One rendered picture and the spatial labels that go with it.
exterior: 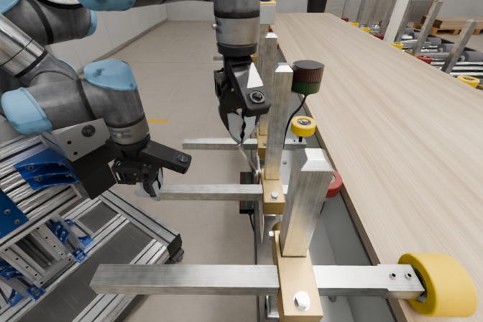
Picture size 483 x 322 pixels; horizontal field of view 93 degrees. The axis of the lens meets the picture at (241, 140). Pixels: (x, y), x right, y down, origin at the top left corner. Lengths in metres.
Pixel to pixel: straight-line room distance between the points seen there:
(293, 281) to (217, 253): 1.13
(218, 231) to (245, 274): 1.17
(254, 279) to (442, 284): 0.25
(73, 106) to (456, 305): 0.62
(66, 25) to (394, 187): 0.93
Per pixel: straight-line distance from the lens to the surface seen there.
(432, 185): 0.72
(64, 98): 0.47
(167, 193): 0.62
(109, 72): 0.45
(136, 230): 1.41
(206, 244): 1.51
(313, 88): 0.47
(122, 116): 0.48
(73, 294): 1.37
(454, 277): 0.46
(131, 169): 0.56
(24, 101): 0.48
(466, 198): 0.73
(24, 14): 0.80
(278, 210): 0.59
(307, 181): 0.26
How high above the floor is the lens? 1.31
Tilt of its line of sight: 37 degrees down
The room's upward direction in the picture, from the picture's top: straight up
